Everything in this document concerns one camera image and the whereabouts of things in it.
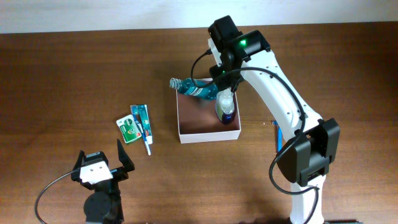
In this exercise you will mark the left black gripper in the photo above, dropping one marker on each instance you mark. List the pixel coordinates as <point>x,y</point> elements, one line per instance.
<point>121,173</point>

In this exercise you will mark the blue mouthwash bottle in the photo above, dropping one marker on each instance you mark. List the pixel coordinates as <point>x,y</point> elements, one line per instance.
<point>187,87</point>

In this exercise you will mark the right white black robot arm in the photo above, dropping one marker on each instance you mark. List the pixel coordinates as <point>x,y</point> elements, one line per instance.
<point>310,141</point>

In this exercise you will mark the teal toothpaste tube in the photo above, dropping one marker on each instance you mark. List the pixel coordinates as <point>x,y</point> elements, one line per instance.
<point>144,116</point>

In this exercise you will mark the green Dettol soap box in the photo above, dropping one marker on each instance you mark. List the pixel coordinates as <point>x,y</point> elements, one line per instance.
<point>128,129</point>

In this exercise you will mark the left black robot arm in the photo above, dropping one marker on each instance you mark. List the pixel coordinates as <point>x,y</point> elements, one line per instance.
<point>104,205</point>

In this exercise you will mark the clear pump sanitizer bottle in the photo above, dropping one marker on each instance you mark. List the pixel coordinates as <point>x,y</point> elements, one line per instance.
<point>224,107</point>

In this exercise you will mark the blue disposable razor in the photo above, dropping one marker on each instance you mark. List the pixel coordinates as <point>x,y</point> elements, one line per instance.
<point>278,138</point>

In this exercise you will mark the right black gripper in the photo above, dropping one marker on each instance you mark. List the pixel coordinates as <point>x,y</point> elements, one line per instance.
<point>221,79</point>

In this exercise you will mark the blue white toothbrush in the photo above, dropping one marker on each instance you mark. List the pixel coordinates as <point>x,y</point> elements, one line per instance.
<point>135,114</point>

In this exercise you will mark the white open cardboard box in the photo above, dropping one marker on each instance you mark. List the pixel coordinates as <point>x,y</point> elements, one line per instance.
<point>198,122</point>

